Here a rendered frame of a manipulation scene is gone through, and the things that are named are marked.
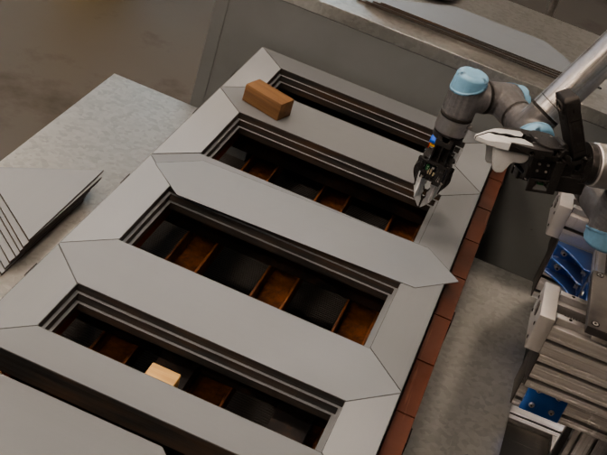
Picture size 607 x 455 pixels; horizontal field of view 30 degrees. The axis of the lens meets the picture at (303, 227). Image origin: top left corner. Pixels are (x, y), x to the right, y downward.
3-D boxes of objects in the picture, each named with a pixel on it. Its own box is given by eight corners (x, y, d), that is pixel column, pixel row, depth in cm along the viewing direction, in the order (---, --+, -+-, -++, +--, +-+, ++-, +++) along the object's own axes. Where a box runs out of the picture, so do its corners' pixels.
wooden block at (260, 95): (241, 99, 298) (246, 83, 296) (255, 94, 303) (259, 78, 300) (276, 121, 294) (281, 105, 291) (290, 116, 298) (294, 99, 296)
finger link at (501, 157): (472, 171, 182) (524, 180, 184) (484, 138, 179) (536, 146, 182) (466, 163, 184) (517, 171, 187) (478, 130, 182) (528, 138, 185)
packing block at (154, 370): (137, 392, 211) (141, 376, 209) (148, 376, 215) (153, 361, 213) (166, 404, 210) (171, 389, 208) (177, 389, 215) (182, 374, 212)
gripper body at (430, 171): (411, 179, 259) (429, 134, 252) (418, 163, 266) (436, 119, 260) (443, 191, 258) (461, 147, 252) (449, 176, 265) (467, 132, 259)
